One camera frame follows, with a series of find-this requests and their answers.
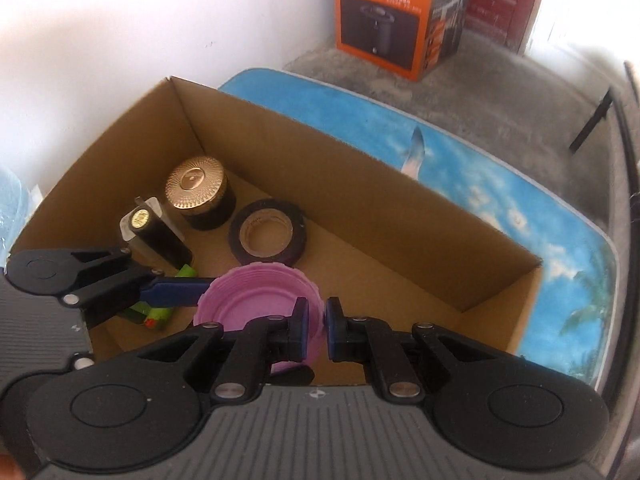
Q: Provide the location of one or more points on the orange appliance carton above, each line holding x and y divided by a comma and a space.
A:
380, 25

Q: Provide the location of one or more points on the black metal bed frame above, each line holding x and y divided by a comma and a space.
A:
592, 120

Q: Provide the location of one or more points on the green lip balm tube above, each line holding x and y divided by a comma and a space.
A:
186, 271

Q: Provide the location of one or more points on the red wooden door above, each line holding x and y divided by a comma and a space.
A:
505, 5

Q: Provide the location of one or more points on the blue water jug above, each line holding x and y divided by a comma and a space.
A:
12, 210

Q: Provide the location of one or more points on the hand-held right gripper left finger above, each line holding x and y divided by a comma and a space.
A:
297, 330

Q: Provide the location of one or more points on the brown cardboard box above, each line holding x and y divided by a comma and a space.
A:
375, 220

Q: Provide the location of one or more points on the black tape roll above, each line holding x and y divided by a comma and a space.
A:
295, 240

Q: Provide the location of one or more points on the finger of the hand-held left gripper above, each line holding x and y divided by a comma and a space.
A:
175, 292

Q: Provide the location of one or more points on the pink plastic bowl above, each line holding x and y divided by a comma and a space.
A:
250, 300

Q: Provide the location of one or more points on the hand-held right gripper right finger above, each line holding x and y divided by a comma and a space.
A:
335, 330

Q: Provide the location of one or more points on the black cylinder gold cap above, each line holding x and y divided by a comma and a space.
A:
160, 242

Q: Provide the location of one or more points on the dark jar gold lid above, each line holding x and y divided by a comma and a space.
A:
195, 182

